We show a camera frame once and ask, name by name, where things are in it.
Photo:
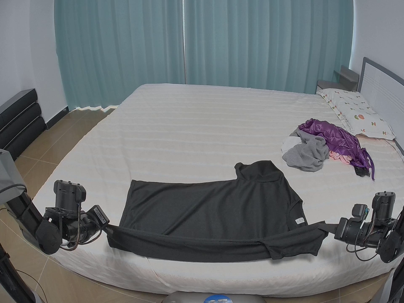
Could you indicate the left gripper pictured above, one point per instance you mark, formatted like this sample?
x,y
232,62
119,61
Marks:
x,y
83,229

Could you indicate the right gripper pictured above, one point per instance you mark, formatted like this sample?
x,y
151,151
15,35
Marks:
x,y
353,232

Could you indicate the black T-shirt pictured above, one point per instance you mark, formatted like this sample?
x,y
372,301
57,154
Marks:
x,y
205,213

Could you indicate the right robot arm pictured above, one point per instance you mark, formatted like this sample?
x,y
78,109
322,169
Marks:
x,y
393,235

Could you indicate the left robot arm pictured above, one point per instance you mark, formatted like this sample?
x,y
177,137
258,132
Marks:
x,y
28,216

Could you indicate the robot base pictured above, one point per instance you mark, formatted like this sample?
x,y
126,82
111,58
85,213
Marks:
x,y
189,298

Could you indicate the bed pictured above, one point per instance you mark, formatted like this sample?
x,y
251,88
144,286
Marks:
x,y
205,131

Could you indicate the small black garment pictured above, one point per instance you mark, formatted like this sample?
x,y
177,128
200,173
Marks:
x,y
362,171

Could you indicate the pink garment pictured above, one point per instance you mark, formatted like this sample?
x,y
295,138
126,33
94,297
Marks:
x,y
339,157

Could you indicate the grey garment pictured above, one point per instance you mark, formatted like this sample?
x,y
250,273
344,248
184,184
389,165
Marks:
x,y
307,156

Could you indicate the purple satin garment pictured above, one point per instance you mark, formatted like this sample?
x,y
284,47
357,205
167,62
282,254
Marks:
x,y
337,134

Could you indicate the white garment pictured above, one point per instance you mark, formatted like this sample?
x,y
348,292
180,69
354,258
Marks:
x,y
288,144

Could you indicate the white printed pillow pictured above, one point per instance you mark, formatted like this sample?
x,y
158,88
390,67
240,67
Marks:
x,y
356,112

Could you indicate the black chest of drawers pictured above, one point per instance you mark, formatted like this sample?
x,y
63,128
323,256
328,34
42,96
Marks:
x,y
19,121

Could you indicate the grey bedside table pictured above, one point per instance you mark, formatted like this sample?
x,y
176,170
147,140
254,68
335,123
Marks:
x,y
341,79

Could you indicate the blue-green curtain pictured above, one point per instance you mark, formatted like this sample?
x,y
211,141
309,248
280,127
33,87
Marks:
x,y
268,36
120,43

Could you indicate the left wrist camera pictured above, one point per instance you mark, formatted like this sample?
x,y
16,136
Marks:
x,y
100,215

